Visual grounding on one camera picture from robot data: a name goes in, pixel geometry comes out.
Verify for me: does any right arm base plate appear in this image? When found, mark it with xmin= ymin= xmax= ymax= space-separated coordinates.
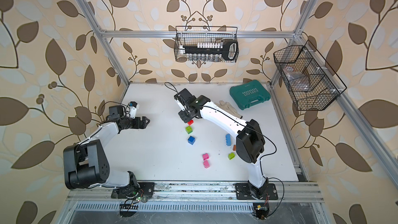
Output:
xmin=234 ymin=183 xmax=279 ymax=201

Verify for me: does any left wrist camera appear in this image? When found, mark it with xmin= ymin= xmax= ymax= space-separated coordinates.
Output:
xmin=128 ymin=101 xmax=139 ymax=118

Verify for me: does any back wire basket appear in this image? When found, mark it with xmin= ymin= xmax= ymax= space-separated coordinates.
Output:
xmin=174 ymin=25 xmax=239 ymax=63

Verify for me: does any pink lego brick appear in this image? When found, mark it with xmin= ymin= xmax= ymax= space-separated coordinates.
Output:
xmin=203 ymin=160 xmax=210 ymax=169
xmin=202 ymin=153 xmax=209 ymax=161

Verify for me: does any lime green lego brick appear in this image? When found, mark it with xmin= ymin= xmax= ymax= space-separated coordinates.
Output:
xmin=185 ymin=126 xmax=193 ymax=134

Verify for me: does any dark blue lego brick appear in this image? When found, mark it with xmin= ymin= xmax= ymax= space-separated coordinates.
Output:
xmin=188 ymin=136 xmax=195 ymax=145

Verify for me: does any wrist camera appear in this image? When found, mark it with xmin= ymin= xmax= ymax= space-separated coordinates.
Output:
xmin=174 ymin=89 xmax=196 ymax=111
xmin=128 ymin=101 xmax=139 ymax=118

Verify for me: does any green plastic tool case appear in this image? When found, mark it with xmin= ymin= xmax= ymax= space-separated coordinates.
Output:
xmin=230 ymin=80 xmax=271 ymax=110

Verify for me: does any light blue long lego brick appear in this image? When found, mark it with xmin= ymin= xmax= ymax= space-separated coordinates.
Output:
xmin=225 ymin=134 xmax=232 ymax=147

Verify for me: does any plastic bag in basket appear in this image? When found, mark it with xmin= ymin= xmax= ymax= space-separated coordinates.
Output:
xmin=284 ymin=66 xmax=311 ymax=91

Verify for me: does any wire basket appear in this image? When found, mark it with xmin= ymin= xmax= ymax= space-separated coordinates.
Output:
xmin=174 ymin=25 xmax=239 ymax=63
xmin=273 ymin=40 xmax=347 ymax=111

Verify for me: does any right wire basket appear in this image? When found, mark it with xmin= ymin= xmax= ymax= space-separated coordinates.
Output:
xmin=273 ymin=40 xmax=347 ymax=111

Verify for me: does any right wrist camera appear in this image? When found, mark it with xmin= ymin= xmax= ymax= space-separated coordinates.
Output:
xmin=174 ymin=89 xmax=196 ymax=111

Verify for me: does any lime lego brick lower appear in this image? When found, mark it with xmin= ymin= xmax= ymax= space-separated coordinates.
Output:
xmin=228 ymin=152 xmax=235 ymax=160

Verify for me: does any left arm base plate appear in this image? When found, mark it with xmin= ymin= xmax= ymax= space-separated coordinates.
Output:
xmin=111 ymin=182 xmax=155 ymax=199

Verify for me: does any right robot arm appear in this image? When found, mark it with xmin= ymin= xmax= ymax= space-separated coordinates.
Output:
xmin=174 ymin=92 xmax=268 ymax=199

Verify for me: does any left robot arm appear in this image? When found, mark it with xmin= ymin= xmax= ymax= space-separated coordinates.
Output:
xmin=63 ymin=102 xmax=150 ymax=190

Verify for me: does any black socket holder set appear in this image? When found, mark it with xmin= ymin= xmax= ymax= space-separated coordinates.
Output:
xmin=174 ymin=39 xmax=239 ymax=62

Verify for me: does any white work glove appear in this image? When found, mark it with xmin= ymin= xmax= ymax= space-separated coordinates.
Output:
xmin=217 ymin=101 xmax=242 ymax=119

